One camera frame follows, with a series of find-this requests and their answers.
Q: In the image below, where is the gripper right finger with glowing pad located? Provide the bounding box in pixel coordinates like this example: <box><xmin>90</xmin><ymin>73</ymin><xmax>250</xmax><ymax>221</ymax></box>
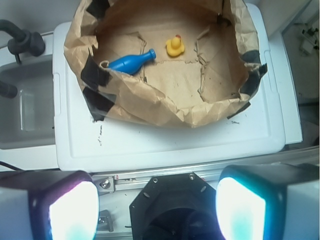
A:
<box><xmin>215</xmin><ymin>163</ymin><xmax>320</xmax><ymax>240</ymax></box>

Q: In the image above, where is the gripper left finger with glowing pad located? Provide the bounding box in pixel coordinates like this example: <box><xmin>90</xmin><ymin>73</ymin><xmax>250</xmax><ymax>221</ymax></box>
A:
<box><xmin>0</xmin><ymin>170</ymin><xmax>99</xmax><ymax>240</ymax></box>

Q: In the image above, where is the yellow rubber duck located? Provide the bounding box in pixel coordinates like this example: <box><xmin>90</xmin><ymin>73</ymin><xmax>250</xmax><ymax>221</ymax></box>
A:
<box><xmin>165</xmin><ymin>34</ymin><xmax>185</xmax><ymax>57</ymax></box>

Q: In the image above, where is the white plastic lid platform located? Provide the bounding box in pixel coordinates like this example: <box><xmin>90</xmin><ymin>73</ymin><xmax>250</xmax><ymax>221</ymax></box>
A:
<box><xmin>52</xmin><ymin>3</ymin><xmax>303</xmax><ymax>173</ymax></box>

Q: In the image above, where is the clear plastic storage bin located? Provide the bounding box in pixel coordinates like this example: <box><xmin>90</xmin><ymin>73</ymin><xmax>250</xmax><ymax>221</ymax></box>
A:
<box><xmin>0</xmin><ymin>55</ymin><xmax>55</xmax><ymax>150</ymax></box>

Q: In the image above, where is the blue plastic bowling pin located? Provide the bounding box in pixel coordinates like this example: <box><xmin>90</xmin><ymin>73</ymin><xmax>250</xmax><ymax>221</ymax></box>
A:
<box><xmin>108</xmin><ymin>49</ymin><xmax>157</xmax><ymax>75</ymax></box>

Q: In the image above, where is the aluminium extrusion rail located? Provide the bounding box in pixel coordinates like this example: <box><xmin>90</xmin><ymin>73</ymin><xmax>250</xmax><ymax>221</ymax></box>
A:
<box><xmin>91</xmin><ymin>159</ymin><xmax>320</xmax><ymax>198</ymax></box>

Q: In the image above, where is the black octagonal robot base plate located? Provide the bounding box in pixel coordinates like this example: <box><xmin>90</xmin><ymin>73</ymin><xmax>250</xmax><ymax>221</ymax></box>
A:
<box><xmin>129</xmin><ymin>172</ymin><xmax>220</xmax><ymax>240</ymax></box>

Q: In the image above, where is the brown paper bag enclosure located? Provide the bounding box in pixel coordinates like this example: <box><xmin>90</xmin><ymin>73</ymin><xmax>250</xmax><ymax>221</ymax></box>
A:
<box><xmin>64</xmin><ymin>0</ymin><xmax>268</xmax><ymax>128</ymax></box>

